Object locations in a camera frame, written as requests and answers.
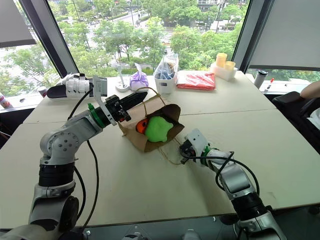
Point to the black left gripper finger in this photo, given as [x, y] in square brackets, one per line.
[133, 104]
[136, 95]

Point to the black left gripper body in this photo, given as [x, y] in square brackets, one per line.
[115, 108]

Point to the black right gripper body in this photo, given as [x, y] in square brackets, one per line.
[187, 151]

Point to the brown paper bag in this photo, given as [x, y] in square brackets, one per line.
[135, 136]

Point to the person's bare forearm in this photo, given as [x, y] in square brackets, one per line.
[311, 90]

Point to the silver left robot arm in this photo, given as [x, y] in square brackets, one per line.
[60, 147]

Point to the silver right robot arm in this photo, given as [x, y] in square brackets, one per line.
[237, 180]

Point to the purple tied plastic bag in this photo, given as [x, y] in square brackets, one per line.
[138, 80]

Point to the orange plush toy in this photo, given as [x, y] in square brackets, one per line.
[141, 126]

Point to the white bin with plastic bag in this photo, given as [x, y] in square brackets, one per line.
[165, 80]

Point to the green plush toy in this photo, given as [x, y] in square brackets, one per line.
[157, 130]

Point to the white desk stand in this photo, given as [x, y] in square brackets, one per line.
[122, 83]

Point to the black and white handheld device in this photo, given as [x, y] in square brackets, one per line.
[72, 87]

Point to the red folded cloth package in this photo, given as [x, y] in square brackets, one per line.
[196, 81]

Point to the white plastic cup holder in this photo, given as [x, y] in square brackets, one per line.
[223, 72]

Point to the tall yellow plastic cup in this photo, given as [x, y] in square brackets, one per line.
[221, 59]

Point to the short yellow plastic cup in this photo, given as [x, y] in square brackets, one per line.
[230, 65]

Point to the dark rounded shape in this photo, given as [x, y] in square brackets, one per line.
[133, 236]

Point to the grey tumbler with black lid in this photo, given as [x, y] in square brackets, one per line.
[260, 78]

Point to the red marker pen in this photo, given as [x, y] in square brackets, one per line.
[270, 84]

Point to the red and white bottle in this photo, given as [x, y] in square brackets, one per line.
[5, 101]

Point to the black office chair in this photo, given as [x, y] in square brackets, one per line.
[292, 112]

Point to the grey roller blind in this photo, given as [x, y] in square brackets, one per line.
[13, 22]
[287, 35]

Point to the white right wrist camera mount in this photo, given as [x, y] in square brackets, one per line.
[197, 140]

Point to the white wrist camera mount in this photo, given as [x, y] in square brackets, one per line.
[197, 140]
[100, 86]

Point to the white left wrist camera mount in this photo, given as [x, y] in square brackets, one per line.
[100, 86]

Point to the dark window frame post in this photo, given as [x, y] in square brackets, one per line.
[50, 37]
[246, 32]

